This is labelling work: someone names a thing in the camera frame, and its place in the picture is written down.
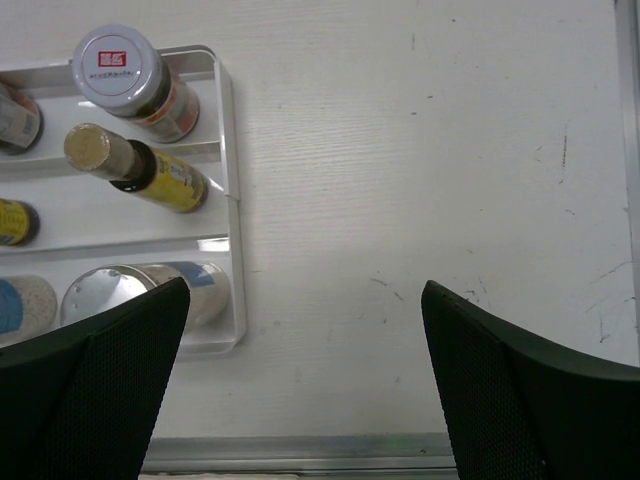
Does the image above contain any yellow small bottle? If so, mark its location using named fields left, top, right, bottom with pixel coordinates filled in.
left=63, top=123, right=208, bottom=214
left=1, top=198, right=40, bottom=247

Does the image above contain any white divided tray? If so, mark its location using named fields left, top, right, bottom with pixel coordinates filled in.
left=1, top=45, right=247, bottom=358

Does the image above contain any right side aluminium rail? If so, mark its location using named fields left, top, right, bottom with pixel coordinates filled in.
left=614, top=0, right=639, bottom=338

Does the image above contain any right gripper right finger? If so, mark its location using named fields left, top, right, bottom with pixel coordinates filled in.
left=421, top=280, right=639, bottom=479

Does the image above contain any brown spice jar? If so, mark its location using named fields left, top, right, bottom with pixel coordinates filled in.
left=1, top=83, right=44, bottom=155
left=71, top=24, right=200, bottom=143

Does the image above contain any white silver-cap bottle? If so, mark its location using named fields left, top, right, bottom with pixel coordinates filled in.
left=1, top=275, right=58, bottom=347
left=60, top=261, right=231, bottom=332

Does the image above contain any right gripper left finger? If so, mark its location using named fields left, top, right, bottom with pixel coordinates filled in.
left=1, top=278, right=190, bottom=479

